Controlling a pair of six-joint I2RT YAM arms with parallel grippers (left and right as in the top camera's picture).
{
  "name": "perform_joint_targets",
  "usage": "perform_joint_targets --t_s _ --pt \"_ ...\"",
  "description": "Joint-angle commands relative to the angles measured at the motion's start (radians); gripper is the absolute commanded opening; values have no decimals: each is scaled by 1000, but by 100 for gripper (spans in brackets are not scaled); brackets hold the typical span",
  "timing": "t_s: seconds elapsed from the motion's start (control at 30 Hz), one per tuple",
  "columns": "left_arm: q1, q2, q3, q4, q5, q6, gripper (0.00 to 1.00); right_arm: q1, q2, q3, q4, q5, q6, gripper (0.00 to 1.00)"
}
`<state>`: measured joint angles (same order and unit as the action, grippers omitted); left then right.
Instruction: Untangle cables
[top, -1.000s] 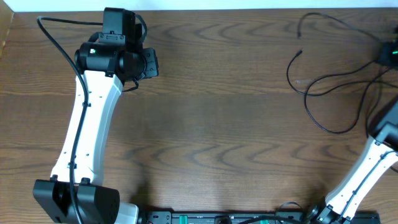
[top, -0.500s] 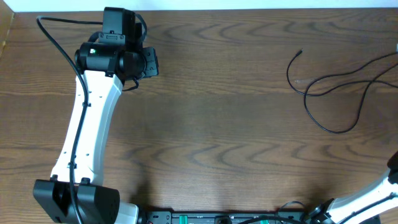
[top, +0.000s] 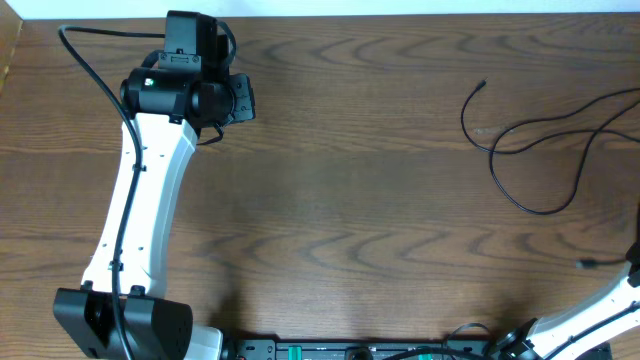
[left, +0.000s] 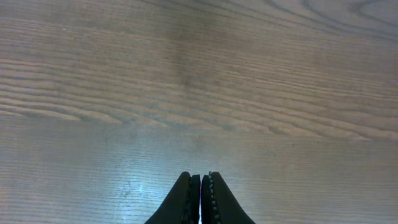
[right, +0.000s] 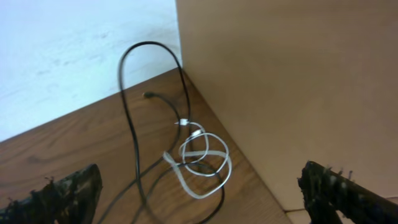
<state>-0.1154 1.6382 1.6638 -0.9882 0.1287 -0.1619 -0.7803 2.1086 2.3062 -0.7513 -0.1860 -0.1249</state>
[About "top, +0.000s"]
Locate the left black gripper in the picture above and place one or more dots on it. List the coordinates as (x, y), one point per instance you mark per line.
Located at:
(245, 97)

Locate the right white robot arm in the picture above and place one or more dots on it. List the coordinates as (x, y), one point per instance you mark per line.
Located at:
(611, 311)

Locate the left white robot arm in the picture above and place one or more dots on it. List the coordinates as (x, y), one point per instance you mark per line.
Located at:
(120, 309)

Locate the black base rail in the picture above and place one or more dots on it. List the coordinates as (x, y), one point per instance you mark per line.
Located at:
(273, 348)

